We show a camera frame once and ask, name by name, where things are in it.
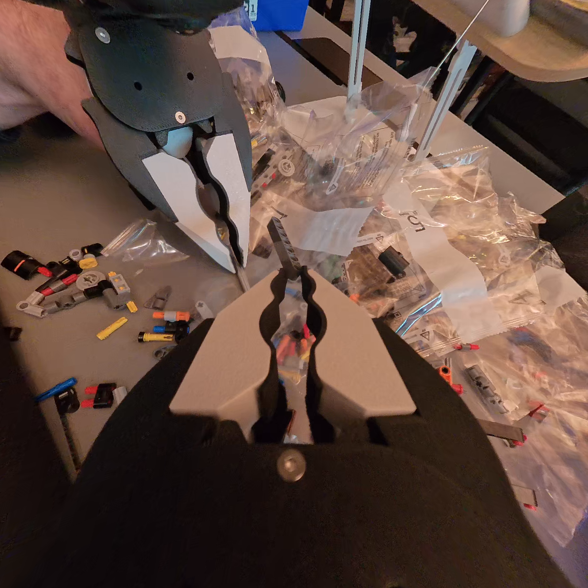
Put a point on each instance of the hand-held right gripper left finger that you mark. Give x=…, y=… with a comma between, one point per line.
x=225, y=363

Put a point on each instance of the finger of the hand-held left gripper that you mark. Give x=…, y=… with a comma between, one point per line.
x=174, y=188
x=232, y=183

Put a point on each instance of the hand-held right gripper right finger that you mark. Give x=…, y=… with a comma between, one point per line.
x=363, y=367

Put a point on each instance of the yellow black lego pin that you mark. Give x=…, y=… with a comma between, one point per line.
x=156, y=337

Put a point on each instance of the dark lego beam with holes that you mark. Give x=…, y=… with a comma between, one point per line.
x=285, y=250

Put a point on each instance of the clear plastic bag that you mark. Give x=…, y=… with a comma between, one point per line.
x=390, y=128

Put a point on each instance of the thin grey lego liftarm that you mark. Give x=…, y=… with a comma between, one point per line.
x=205, y=310

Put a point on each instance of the orange grey lego pin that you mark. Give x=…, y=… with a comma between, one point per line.
x=171, y=315

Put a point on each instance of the black yellow lego connector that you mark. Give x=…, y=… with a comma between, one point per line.
x=87, y=263

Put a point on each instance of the grey lego pulley wheel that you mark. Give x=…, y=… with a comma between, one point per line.
x=96, y=275

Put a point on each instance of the yellow lego axle pin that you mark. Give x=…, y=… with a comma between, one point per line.
x=111, y=328

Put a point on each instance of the grey yellow lego connector assembly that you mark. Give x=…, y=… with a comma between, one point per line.
x=120, y=294

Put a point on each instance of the light grey lego bush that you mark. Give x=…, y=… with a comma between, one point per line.
x=72, y=256

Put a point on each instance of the black red lego pin block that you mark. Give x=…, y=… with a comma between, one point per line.
x=104, y=395

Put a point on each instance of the blue lego axle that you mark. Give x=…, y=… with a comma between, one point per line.
x=55, y=390

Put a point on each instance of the black lego panel red stripe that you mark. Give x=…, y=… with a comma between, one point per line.
x=16, y=262

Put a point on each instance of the pile of clear lego bags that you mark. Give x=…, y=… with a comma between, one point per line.
x=482, y=206

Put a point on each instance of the small black lego piece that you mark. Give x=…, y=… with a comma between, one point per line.
x=11, y=333

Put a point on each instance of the person's left hand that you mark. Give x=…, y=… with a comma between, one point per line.
x=32, y=59

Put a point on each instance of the orange blue black connector cluster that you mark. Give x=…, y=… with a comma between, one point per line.
x=177, y=328

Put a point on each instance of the small clear bag of pins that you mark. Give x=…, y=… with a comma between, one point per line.
x=291, y=349

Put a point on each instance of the large clear bag white label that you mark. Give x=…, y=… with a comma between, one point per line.
x=441, y=257

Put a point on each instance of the blue plastic bin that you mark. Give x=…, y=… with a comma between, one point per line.
x=285, y=13

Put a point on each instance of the white slotted stand leg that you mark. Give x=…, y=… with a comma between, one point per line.
x=454, y=73
x=358, y=55

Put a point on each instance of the black perforated pad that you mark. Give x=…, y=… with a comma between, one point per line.
x=23, y=459

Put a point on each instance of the white book stand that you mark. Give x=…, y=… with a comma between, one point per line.
x=514, y=18

